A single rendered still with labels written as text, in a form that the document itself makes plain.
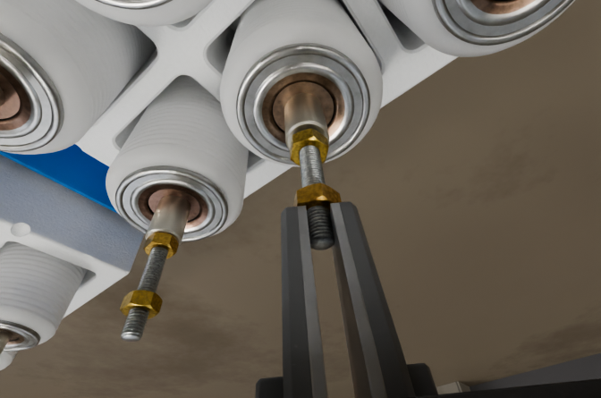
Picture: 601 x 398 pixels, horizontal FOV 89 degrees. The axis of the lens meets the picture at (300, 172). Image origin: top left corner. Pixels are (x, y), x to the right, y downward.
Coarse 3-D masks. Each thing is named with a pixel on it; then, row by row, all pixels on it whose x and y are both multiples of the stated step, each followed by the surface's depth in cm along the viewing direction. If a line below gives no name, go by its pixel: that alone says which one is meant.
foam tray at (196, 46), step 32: (224, 0) 20; (352, 0) 20; (160, 32) 21; (192, 32) 21; (224, 32) 29; (384, 32) 22; (160, 64) 22; (192, 64) 22; (224, 64) 25; (384, 64) 24; (416, 64) 24; (128, 96) 24; (384, 96) 25; (96, 128) 25; (128, 128) 29; (256, 160) 29
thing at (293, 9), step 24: (264, 0) 20; (288, 0) 18; (312, 0) 18; (336, 0) 23; (240, 24) 20; (264, 24) 16; (288, 24) 15; (312, 24) 15; (336, 24) 15; (240, 48) 16; (264, 48) 15; (336, 48) 15; (360, 48) 16; (240, 72) 16
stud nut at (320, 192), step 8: (312, 184) 12; (320, 184) 11; (296, 192) 12; (304, 192) 11; (312, 192) 11; (320, 192) 11; (328, 192) 11; (336, 192) 12; (296, 200) 12; (304, 200) 11; (312, 200) 11; (320, 200) 11; (328, 200) 11; (336, 200) 11; (328, 208) 11
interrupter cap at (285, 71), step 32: (256, 64) 15; (288, 64) 16; (320, 64) 16; (352, 64) 16; (256, 96) 16; (288, 96) 17; (320, 96) 17; (352, 96) 17; (256, 128) 18; (352, 128) 18; (288, 160) 19
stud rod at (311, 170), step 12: (300, 156) 14; (312, 156) 14; (300, 168) 14; (312, 168) 13; (312, 180) 12; (324, 180) 13; (312, 216) 11; (324, 216) 11; (312, 228) 11; (324, 228) 11; (312, 240) 10; (324, 240) 10
